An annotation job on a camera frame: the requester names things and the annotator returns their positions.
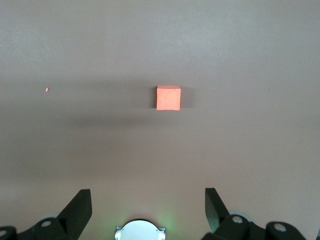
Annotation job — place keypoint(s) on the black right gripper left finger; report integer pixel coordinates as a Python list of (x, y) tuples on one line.
[(75, 215)]

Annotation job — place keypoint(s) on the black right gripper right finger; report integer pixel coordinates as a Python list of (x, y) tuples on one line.
[(217, 215)]

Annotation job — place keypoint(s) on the orange foam cube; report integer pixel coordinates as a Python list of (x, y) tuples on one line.
[(168, 98)]

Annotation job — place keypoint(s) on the brown table mat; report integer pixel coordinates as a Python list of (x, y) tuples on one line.
[(160, 37)]

